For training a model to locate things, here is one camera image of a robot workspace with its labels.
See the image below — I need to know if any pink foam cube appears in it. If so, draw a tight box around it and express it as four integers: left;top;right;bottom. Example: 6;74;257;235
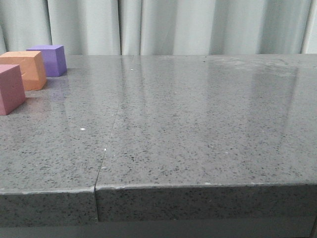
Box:
0;64;26;116

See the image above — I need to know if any purple foam cube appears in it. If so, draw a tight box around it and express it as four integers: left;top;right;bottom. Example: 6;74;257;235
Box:
27;45;67;77

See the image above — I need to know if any grey curtain backdrop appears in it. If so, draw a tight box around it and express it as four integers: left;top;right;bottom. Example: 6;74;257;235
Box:
0;0;317;55

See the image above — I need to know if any orange foam cube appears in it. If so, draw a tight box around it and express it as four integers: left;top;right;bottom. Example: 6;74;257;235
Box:
0;51;47;91

